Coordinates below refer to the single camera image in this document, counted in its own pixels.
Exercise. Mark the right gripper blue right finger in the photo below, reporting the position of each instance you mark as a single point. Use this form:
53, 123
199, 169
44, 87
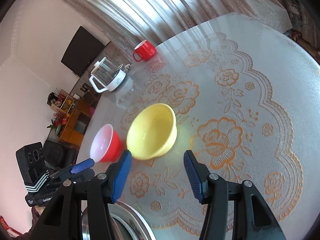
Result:
197, 174

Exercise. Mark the white glass electric kettle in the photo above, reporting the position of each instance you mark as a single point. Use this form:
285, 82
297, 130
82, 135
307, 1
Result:
106, 76

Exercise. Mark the left hand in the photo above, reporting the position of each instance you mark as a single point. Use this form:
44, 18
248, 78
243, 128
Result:
36, 212

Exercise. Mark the black wall television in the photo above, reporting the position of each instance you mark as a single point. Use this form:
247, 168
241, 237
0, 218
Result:
81, 51

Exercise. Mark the orange wooden cabinet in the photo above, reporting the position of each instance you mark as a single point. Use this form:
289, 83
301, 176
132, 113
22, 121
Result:
72, 133

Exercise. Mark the red plastic bowl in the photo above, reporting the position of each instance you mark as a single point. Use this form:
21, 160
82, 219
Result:
106, 146

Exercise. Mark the black sofa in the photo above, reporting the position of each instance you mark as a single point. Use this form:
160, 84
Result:
59, 156

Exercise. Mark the stainless steel bowl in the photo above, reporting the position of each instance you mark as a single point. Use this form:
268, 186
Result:
128, 223

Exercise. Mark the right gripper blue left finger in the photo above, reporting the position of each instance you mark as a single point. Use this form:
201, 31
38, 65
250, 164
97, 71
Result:
119, 174

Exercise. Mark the red mug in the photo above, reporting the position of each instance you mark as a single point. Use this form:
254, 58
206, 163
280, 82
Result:
144, 51

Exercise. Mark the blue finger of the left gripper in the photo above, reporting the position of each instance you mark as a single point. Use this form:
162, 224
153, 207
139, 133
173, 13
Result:
88, 163
82, 176

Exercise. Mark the yellow plastic bowl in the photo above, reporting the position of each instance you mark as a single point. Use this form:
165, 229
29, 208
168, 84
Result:
152, 133

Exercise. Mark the grey window curtain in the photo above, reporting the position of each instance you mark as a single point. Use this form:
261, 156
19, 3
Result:
126, 22

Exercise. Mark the wooden shelf with items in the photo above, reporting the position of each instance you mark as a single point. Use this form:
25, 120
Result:
60, 101

